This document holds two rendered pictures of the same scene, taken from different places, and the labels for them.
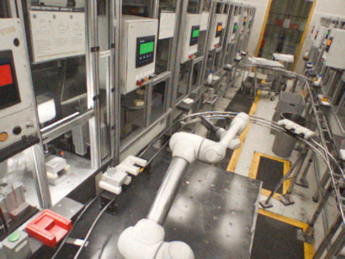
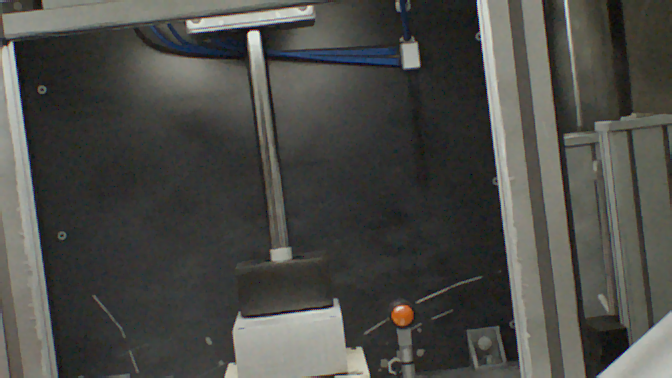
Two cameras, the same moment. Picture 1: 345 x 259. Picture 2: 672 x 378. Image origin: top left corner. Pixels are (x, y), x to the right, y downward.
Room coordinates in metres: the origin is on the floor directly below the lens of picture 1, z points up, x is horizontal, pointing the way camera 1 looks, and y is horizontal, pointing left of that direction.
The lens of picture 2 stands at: (0.83, -0.42, 1.20)
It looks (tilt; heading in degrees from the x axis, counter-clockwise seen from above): 3 degrees down; 70
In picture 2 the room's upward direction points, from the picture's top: 7 degrees counter-clockwise
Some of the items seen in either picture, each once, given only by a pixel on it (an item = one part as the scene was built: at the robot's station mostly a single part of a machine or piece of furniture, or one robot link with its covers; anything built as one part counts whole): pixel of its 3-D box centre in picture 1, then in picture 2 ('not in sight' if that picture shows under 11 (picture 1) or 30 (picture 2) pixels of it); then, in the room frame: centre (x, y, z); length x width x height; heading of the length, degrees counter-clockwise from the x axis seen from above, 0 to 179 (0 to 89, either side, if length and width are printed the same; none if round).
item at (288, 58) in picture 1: (280, 71); not in sight; (7.32, -2.63, 0.48); 0.84 x 0.58 x 0.97; 170
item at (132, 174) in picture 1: (124, 175); not in sight; (1.36, 0.33, 0.84); 0.36 x 0.14 x 0.10; 162
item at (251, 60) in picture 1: (261, 77); not in sight; (6.24, -1.85, 0.48); 0.88 x 0.56 x 0.96; 90
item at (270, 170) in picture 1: (270, 173); not in sight; (2.83, -1.31, 0.01); 1.00 x 0.55 x 0.01; 162
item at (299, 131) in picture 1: (294, 130); not in sight; (2.51, -1.26, 0.84); 0.37 x 0.14 x 0.10; 40
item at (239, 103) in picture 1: (243, 104); not in sight; (5.41, -1.36, 0.01); 5.85 x 0.59 x 0.01; 162
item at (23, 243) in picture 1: (15, 246); not in sight; (0.64, 0.61, 0.97); 0.08 x 0.08 x 0.12; 72
